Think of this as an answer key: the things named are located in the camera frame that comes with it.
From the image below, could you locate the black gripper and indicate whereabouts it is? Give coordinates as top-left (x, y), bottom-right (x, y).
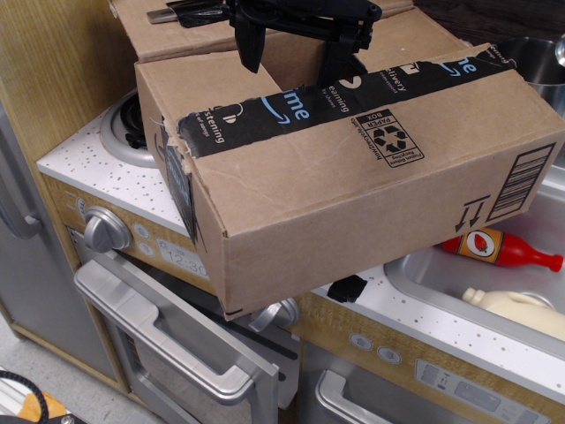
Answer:
top-left (222, 1), bottom-right (380, 87)

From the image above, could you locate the brown cardboard Amazon box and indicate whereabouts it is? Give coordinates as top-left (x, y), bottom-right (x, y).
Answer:
top-left (111, 1), bottom-right (564, 319)

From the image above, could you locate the metal bar taped on flap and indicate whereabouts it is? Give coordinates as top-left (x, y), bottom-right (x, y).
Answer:
top-left (147, 9), bottom-right (178, 24)

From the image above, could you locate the silver toy stove burner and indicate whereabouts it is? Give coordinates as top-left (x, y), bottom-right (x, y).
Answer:
top-left (100, 89), bottom-right (157, 169)

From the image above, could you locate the silver metal pot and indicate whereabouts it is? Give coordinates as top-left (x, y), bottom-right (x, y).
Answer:
top-left (496, 37), bottom-right (564, 117)

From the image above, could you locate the silver toy sink basin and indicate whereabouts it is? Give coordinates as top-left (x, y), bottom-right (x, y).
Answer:
top-left (382, 176), bottom-right (565, 354)

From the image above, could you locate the silver oven knob left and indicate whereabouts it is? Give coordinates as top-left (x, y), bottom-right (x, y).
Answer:
top-left (84, 206), bottom-right (132, 254)

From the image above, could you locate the silver oven knob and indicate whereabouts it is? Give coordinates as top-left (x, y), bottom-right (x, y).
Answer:
top-left (248, 298), bottom-right (300, 333)
top-left (84, 206), bottom-right (132, 254)

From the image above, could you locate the silver oven knob right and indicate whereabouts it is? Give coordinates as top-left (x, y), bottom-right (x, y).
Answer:
top-left (248, 298), bottom-right (300, 333)

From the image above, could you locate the red toy ketchup bottle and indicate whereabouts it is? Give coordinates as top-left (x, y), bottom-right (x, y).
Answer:
top-left (440, 228), bottom-right (564, 272)

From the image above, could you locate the silver toy oven door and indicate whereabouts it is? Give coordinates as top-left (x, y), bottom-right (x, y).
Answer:
top-left (74, 256), bottom-right (301, 423)

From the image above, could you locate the cream toy milk jug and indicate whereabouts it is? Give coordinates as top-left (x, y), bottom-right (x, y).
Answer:
top-left (462, 287), bottom-right (564, 341)

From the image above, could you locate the silver toy dishwasher door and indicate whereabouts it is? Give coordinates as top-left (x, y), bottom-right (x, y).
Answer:
top-left (299, 342), bottom-right (553, 424)

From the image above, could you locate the silver toy fridge door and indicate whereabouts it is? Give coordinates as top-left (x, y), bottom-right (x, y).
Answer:
top-left (1, 114), bottom-right (117, 382)

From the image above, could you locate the orange object on floor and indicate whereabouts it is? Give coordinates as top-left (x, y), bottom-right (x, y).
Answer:
top-left (17, 390), bottom-right (67, 423)

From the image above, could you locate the black braided cable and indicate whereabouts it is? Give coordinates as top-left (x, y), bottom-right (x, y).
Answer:
top-left (0, 370), bottom-right (49, 424)

